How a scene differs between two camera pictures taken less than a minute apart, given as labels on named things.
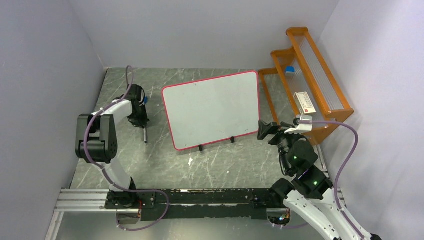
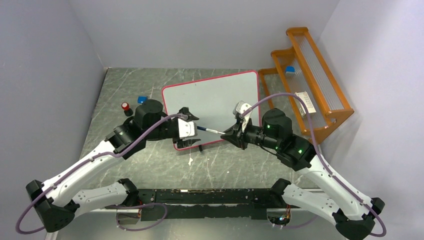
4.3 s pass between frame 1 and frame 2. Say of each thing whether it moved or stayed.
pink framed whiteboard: stayed
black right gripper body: moved
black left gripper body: moved
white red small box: stayed
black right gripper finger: moved
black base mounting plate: stayed
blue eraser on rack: stayed
